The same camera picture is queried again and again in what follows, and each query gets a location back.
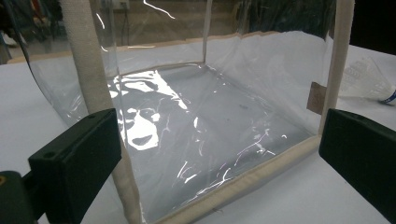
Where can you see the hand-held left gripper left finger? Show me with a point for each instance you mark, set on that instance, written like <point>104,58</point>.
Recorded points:
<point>74,165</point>

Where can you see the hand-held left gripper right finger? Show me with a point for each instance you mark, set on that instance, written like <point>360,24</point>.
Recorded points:
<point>358,155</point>

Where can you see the clear plastic bag beige trim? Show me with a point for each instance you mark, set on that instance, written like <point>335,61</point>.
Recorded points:
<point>199,118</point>

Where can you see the white shuttlecock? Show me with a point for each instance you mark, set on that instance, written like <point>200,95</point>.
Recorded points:
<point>370,81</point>

